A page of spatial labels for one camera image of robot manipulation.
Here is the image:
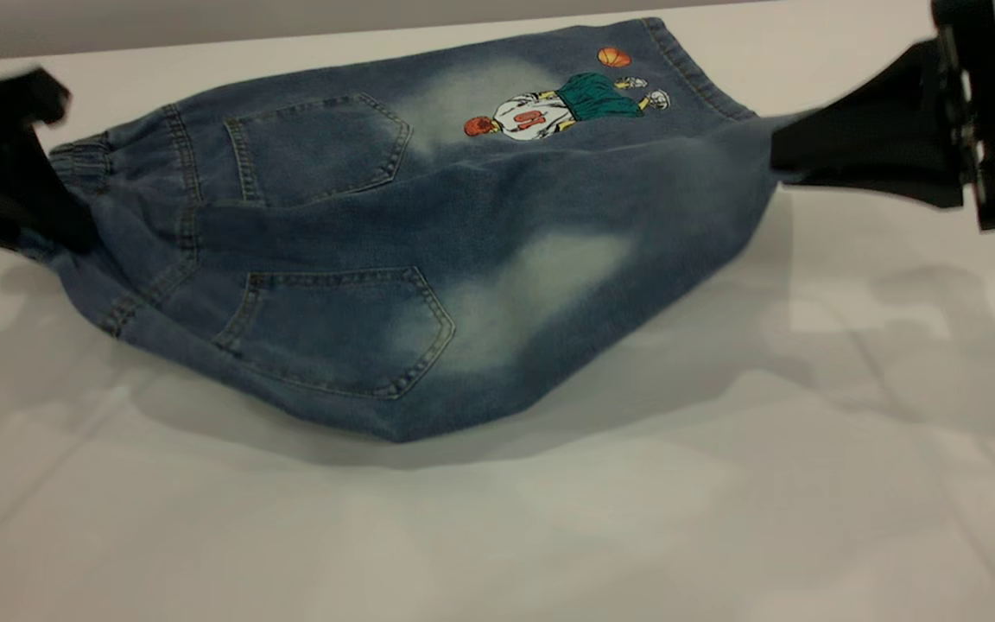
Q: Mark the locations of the blue denim shorts with print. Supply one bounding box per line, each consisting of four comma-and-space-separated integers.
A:
18, 17, 809, 443

